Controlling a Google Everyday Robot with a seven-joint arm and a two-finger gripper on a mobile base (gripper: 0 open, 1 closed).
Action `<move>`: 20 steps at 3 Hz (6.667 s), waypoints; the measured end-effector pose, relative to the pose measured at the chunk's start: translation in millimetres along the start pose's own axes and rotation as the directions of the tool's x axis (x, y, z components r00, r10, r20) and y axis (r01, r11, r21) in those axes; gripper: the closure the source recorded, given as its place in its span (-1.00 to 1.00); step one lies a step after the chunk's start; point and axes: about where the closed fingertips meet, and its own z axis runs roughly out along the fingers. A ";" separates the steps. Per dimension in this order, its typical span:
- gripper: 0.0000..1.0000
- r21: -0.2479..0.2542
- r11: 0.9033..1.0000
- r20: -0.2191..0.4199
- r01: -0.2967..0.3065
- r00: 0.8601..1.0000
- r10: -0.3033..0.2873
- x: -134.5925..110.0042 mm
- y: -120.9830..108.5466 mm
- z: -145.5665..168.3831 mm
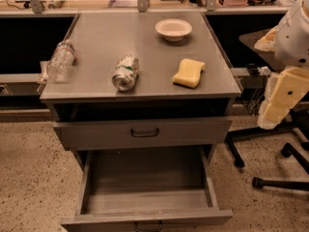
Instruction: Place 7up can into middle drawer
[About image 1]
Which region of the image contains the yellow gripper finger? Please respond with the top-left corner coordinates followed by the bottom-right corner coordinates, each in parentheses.
top-left (267, 67), bottom-right (309, 111)
top-left (257, 101), bottom-right (290, 130)

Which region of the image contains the green 7up can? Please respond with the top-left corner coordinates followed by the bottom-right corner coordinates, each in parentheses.
top-left (112, 54), bottom-right (139, 92)

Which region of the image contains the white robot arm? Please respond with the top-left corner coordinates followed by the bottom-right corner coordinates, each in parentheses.
top-left (254, 0), bottom-right (309, 130)

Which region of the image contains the grey metal drawer cabinet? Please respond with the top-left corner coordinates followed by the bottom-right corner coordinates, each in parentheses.
top-left (39, 10), bottom-right (243, 232)

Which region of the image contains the open middle drawer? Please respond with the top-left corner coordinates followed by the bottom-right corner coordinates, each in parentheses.
top-left (61, 146), bottom-right (233, 232)

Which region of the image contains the upper grey drawer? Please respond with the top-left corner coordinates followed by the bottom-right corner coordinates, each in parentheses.
top-left (53, 117), bottom-right (232, 150)

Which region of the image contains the black office chair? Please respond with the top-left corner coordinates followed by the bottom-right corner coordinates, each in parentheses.
top-left (225, 27), bottom-right (309, 192)

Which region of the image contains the yellow sponge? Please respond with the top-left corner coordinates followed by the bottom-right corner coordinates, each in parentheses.
top-left (172, 58), bottom-right (206, 88)

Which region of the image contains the white paper bowl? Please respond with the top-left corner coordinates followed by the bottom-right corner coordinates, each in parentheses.
top-left (155, 19), bottom-right (192, 42)

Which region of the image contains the clear plastic water bottle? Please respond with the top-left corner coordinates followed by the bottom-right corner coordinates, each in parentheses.
top-left (47, 40), bottom-right (75, 82)

